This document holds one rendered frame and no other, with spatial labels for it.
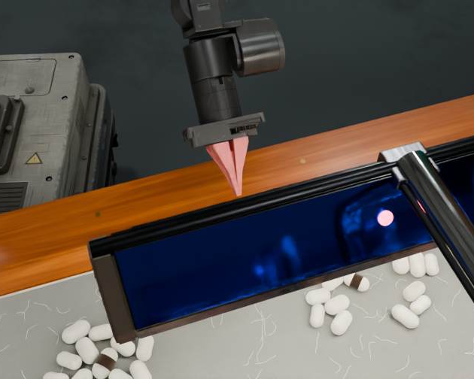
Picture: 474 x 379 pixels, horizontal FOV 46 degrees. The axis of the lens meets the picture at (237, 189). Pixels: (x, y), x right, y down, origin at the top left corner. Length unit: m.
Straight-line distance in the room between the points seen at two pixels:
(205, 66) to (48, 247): 0.32
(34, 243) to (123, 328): 0.44
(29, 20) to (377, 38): 1.43
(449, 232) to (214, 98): 0.41
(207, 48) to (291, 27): 1.67
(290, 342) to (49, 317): 0.31
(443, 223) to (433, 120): 0.59
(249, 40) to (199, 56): 0.07
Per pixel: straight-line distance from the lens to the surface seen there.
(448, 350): 0.77
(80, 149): 1.45
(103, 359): 0.71
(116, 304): 0.38
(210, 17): 0.71
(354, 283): 0.76
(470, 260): 0.37
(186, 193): 0.81
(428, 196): 0.39
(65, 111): 1.39
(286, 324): 0.74
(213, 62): 0.72
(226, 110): 0.71
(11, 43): 2.46
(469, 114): 0.99
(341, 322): 0.73
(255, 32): 0.75
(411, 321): 0.75
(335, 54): 2.27
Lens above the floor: 1.41
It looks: 53 degrees down
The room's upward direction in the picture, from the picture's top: straight up
